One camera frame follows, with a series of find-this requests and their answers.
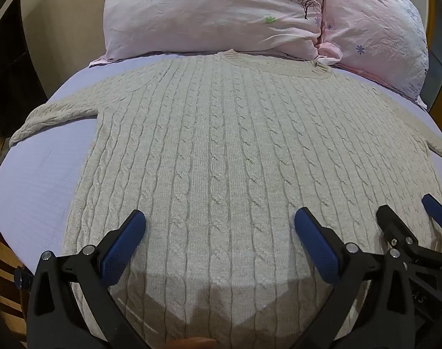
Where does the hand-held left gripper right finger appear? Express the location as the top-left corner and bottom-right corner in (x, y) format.
(294, 207), (420, 349)

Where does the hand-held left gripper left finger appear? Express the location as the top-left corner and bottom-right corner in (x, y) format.
(26, 210), (160, 349)

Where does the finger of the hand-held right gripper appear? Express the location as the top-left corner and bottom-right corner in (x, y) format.
(421, 193), (442, 234)
(376, 205), (420, 259)

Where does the beige cable-knit sweater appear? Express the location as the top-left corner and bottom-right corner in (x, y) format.
(9, 49), (442, 349)

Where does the yellow wooden headboard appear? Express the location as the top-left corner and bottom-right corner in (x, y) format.
(421, 0), (442, 146)

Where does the dark wooden cabinet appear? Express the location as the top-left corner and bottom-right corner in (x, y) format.
(0, 0), (49, 139)

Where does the pink floral pillow with tree print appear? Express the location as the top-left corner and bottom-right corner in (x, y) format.
(103, 0), (326, 62)

